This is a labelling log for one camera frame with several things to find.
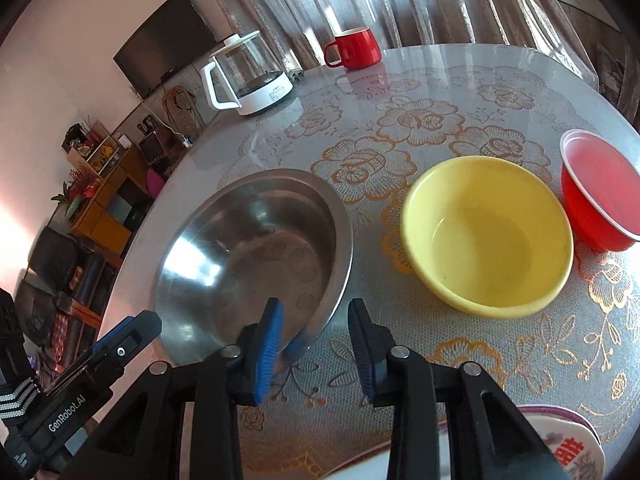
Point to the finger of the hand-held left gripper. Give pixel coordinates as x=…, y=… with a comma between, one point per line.
x=130, y=335

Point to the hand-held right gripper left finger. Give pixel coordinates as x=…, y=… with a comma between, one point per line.
x=267, y=350

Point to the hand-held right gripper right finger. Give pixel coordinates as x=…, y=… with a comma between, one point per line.
x=362, y=350

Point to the stainless steel bowl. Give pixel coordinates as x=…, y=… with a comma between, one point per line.
x=240, y=260

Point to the yellow plastic bowl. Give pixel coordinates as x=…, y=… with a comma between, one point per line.
x=485, y=240

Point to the floral plate with purple rim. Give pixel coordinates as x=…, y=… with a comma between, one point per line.
x=550, y=411

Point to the white plate with red characters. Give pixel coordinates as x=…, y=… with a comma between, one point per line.
x=570, y=452

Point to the red plastic bowl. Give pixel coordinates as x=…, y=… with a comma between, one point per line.
x=600, y=210

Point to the black armchair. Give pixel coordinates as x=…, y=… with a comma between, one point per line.
x=55, y=270

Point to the wooden cabinet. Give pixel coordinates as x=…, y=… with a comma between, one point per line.
x=107, y=210

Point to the potted green plant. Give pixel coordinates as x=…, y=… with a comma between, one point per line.
x=67, y=200

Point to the pink bag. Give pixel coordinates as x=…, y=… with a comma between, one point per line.
x=155, y=182

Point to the small dark speaker box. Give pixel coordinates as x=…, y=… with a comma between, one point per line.
x=152, y=149

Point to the wooden shelf with ornaments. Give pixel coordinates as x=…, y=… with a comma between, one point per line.
x=92, y=145

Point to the wooden chair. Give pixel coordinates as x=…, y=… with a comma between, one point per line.
x=182, y=107

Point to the lace floral table mat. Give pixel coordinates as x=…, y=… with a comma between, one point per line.
x=415, y=120

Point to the white glass electric kettle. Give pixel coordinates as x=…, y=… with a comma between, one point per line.
x=255, y=85

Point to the red mug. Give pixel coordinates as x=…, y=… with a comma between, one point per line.
x=357, y=47

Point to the wide grey sheer curtain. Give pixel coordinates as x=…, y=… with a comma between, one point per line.
x=400, y=0

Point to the wall-mounted flat television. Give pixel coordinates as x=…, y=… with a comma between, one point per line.
x=165, y=45

